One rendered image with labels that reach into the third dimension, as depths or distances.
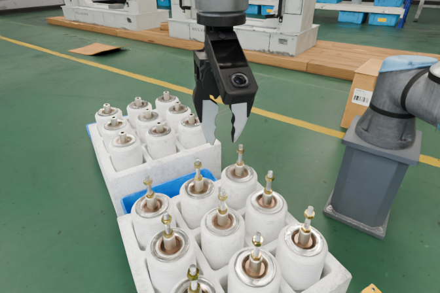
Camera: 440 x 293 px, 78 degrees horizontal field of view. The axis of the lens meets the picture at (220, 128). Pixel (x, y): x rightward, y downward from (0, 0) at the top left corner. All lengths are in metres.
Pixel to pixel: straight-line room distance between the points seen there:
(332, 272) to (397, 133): 0.40
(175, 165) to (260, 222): 0.40
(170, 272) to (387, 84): 0.66
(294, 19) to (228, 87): 2.15
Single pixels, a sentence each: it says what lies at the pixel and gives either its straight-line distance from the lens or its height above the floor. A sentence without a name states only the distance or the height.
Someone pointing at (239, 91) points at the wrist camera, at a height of 0.59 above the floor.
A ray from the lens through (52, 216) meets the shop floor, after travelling 1.12.
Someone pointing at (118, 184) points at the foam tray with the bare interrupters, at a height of 0.15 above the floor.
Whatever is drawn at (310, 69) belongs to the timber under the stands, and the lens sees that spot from 2.34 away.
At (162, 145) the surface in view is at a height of 0.22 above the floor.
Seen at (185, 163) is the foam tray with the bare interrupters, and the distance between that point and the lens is 0.95.
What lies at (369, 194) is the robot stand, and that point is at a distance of 0.94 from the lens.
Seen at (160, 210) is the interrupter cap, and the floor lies 0.25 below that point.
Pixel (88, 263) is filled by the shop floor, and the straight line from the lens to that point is 0.94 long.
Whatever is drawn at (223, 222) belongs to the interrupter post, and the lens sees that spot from 0.60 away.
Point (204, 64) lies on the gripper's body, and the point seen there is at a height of 0.60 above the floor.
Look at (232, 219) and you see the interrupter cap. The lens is 0.62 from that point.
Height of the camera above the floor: 0.72
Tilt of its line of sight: 30 degrees down
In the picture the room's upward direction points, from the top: straight up
